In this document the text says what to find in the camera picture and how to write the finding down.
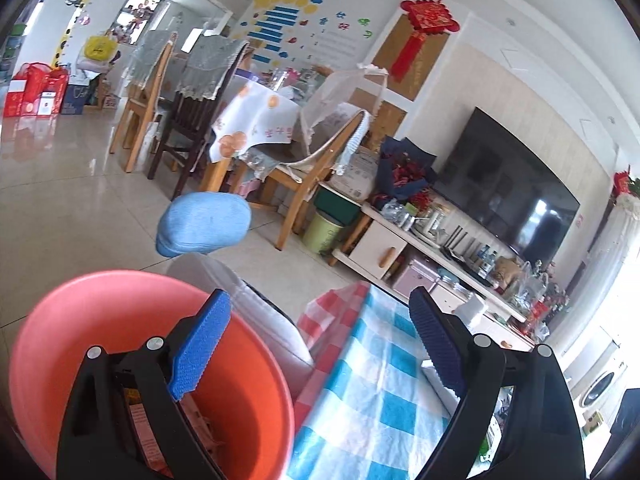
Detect pink storage box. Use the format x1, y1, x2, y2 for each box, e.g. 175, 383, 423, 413
392, 255, 441, 296

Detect white cardboard box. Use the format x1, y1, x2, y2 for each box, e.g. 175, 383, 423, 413
330, 147, 381, 201

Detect dark green bin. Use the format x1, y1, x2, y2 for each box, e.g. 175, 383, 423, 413
314, 182, 362, 226

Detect black wifi router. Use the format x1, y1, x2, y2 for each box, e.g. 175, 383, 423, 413
442, 227, 473, 261

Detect pink plastic basin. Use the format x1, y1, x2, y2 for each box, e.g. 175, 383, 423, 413
9, 271, 296, 480

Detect wooden chair with towel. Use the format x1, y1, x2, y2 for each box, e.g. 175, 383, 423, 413
272, 110, 373, 251

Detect red gift bag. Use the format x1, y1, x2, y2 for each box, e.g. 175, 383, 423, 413
4, 77, 41, 118
27, 62, 70, 116

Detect dark blue wrapped bouquet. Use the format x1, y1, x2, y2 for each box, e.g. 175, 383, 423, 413
372, 136, 438, 211

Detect white mesh food cover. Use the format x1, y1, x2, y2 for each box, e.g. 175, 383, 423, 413
300, 65, 391, 158

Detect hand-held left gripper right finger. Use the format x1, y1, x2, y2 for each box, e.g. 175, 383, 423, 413
409, 287, 587, 480

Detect white washing machine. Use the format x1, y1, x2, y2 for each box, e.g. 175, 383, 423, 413
570, 350, 628, 421

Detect blue checked tablecloth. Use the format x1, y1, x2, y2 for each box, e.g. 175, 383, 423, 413
287, 282, 506, 480

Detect red chinese knot ornament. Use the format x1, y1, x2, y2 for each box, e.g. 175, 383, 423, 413
400, 0, 461, 83

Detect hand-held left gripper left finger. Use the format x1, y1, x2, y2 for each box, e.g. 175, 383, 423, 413
55, 287, 233, 480

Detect white kitchen appliance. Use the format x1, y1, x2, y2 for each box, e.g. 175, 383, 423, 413
412, 205, 451, 241

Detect blue gift bag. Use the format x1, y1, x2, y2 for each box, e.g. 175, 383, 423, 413
60, 85, 93, 116

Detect blue yellow wall stickers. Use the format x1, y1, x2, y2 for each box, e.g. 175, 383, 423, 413
235, 0, 376, 68

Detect red checked cloth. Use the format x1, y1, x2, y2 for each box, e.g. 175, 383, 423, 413
297, 282, 371, 401

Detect black television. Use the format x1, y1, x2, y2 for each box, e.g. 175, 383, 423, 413
432, 107, 581, 261

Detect clear plastic gift bag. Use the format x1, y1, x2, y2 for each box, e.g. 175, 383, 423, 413
512, 260, 553, 311

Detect dark chair with lace cover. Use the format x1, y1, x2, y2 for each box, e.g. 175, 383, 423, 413
147, 35, 251, 201

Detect cream tv cabinet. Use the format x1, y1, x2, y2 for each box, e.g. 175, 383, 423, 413
330, 200, 541, 356

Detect blue round stool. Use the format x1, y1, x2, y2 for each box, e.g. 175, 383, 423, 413
155, 192, 252, 258

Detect pale green bin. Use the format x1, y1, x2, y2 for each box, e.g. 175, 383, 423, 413
302, 210, 346, 256

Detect light chair with lace cover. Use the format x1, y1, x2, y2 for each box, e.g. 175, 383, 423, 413
110, 30, 178, 173

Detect yellow shopping bag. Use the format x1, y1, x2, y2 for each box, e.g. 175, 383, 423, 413
82, 32, 119, 63

